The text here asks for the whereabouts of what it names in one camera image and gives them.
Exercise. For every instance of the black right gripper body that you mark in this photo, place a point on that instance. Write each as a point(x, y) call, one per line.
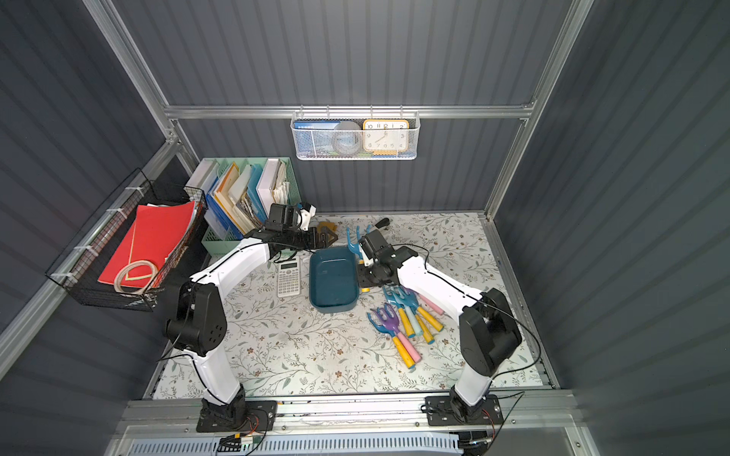
point(370, 247)

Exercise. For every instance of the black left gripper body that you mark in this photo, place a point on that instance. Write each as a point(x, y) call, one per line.
point(316, 237)

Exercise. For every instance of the teal rake white handle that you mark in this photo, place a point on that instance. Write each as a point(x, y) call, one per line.
point(410, 325)

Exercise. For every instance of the teal rake yellow handle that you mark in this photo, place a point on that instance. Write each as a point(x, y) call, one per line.
point(427, 335)
point(356, 248)
point(419, 313)

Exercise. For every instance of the teal plastic storage box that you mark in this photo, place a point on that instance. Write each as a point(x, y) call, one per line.
point(333, 286)

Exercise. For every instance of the purple rake yellow handle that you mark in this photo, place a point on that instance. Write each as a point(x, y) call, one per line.
point(403, 353)

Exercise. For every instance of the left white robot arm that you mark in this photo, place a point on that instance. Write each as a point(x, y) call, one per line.
point(197, 325)

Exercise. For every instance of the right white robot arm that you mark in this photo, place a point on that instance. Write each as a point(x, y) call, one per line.
point(488, 330)

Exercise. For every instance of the white calculator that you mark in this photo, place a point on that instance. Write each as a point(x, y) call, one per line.
point(289, 283)

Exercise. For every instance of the yellow brown sponge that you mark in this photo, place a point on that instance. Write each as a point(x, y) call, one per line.
point(326, 235)

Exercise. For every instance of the green file organizer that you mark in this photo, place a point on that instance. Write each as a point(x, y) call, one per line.
point(238, 194)

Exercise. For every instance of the grey tape roll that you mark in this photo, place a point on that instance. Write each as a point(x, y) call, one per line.
point(346, 140)

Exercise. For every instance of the red folder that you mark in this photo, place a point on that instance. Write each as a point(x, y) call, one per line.
point(154, 235)

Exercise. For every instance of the orange white clock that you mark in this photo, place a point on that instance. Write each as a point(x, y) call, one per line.
point(386, 137)

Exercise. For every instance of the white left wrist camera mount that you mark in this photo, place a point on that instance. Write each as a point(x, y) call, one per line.
point(306, 212)

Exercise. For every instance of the blue box in wall basket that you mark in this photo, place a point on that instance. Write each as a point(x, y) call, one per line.
point(313, 139)

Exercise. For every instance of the white wire wall basket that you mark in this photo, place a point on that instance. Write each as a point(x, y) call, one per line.
point(409, 155)

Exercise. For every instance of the black wire basket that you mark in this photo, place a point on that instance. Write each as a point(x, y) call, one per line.
point(79, 267)

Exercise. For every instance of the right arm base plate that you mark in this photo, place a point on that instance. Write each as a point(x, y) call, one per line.
point(449, 411)

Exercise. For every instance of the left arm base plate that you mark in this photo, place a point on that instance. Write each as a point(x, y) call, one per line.
point(241, 416)

